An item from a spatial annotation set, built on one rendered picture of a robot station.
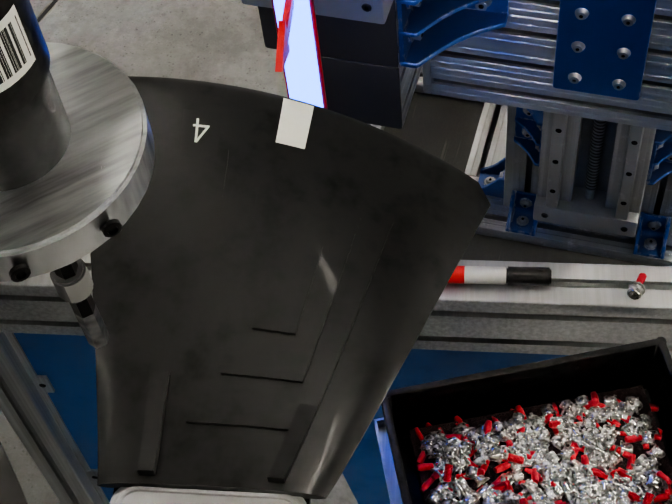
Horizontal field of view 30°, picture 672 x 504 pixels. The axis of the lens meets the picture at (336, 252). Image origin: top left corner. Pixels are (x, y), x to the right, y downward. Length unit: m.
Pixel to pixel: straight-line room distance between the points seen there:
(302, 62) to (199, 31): 1.65
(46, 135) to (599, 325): 0.76
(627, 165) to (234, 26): 1.07
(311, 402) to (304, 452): 0.03
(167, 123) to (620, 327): 0.48
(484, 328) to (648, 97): 0.38
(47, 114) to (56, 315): 0.79
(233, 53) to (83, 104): 2.06
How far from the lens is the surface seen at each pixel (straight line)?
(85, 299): 0.38
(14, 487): 0.46
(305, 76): 0.80
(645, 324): 1.02
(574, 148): 1.59
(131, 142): 0.31
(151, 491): 0.58
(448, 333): 1.04
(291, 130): 0.67
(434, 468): 0.93
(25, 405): 1.26
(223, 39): 2.42
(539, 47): 1.28
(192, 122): 0.67
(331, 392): 0.59
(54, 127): 0.31
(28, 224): 0.31
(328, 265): 0.62
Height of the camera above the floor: 1.70
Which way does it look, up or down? 55 degrees down
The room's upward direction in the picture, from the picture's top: 8 degrees counter-clockwise
